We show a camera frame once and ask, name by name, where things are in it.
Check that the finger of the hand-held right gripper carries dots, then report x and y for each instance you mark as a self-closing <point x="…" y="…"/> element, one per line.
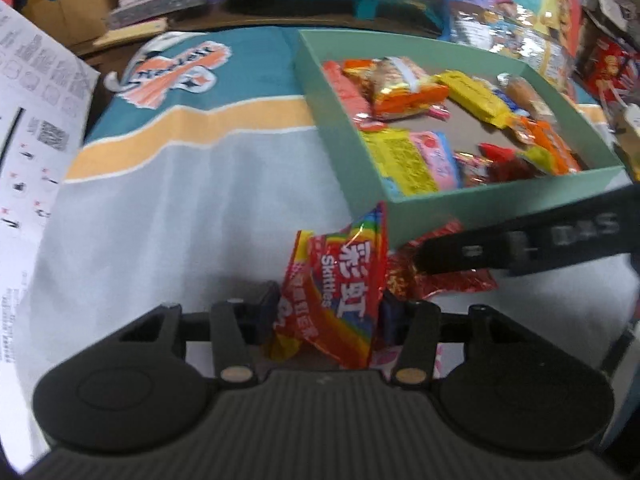
<point x="465" y="252"/>

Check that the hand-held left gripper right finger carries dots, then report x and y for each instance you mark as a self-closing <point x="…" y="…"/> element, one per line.
<point x="392" y="317"/>

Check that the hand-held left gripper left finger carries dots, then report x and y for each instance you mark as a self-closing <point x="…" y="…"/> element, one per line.
<point x="270" y="315"/>

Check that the red foil snack packet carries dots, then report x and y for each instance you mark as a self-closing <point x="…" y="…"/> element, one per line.
<point x="410" y="275"/>

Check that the green cardboard box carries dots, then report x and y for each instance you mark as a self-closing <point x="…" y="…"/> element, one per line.
<point x="430" y="215"/>

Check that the rainbow candy packet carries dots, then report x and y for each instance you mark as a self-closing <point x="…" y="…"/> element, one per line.
<point x="340" y="280"/>

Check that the dark red snack packet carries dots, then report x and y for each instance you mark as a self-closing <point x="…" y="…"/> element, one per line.
<point x="507" y="165"/>

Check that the yellow printed snack packet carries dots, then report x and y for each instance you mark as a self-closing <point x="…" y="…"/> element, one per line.
<point x="402" y="162"/>

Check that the pink white snack packet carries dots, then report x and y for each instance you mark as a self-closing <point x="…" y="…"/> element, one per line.
<point x="425" y="362"/>

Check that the small yellow snack packet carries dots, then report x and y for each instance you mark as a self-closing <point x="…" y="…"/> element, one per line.
<point x="540" y="160"/>

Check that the red pink candy packet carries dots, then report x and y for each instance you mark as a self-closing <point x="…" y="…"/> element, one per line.
<point x="470" y="167"/>

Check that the teal orange grey printed blanket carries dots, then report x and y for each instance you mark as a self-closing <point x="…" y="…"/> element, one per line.
<point x="200" y="200"/>

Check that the brown bread packet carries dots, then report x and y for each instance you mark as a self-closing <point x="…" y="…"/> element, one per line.
<point x="527" y="95"/>

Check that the blue white cracker packet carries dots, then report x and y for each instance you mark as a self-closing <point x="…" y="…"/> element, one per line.
<point x="507" y="102"/>

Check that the red snack bag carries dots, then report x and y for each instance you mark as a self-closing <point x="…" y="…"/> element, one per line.
<point x="607" y="72"/>

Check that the yellow wavy-striped snack packet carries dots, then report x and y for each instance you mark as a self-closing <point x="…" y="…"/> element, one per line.
<point x="472" y="95"/>

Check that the orange noodle snack packet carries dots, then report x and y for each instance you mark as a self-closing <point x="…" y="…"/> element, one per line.
<point x="400" y="87"/>

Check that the bright red snack packet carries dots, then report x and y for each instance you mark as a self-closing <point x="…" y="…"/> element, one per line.
<point x="350" y="92"/>

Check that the cartoon dog foil bag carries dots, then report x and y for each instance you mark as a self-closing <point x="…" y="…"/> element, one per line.
<point x="515" y="15"/>

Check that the white instruction sheet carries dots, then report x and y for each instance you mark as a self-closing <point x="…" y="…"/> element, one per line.
<point x="35" y="110"/>

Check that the beige booklet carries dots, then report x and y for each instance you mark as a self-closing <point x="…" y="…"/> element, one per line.
<point x="130" y="32"/>

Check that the grey booklet stack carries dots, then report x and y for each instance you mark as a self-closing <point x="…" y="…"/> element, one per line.
<point x="160" y="0"/>

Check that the brown cardboard box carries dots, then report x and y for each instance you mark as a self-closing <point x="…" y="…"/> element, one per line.
<point x="65" y="0"/>

